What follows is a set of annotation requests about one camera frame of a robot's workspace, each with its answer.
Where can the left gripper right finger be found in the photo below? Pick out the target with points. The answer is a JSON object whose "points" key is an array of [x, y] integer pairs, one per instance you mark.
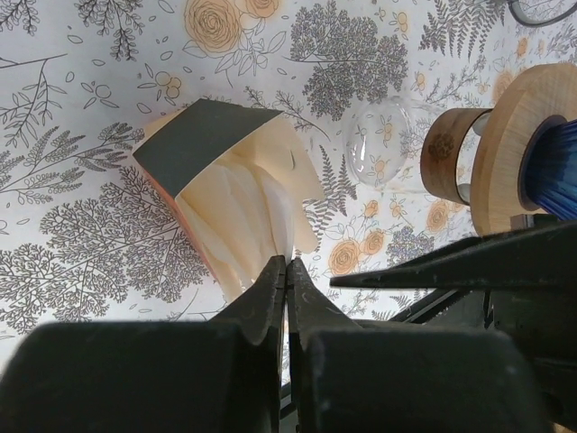
{"points": [[402, 377]]}

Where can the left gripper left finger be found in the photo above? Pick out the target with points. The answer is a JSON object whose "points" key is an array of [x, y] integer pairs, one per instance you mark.
{"points": [[220, 375]]}

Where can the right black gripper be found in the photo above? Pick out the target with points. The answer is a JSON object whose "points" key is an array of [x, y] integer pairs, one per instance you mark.
{"points": [[542, 324]]}

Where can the blue glass dripper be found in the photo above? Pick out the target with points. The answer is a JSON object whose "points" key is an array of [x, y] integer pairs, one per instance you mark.
{"points": [[549, 176]]}

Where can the coffee filter paper pack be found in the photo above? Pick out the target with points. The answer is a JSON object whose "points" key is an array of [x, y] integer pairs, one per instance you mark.
{"points": [[208, 161]]}

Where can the small glass with coffee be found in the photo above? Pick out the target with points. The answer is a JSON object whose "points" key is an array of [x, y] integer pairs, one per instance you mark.
{"points": [[408, 146]]}

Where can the floral table mat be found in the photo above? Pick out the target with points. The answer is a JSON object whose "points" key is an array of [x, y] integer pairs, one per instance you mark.
{"points": [[83, 234]]}

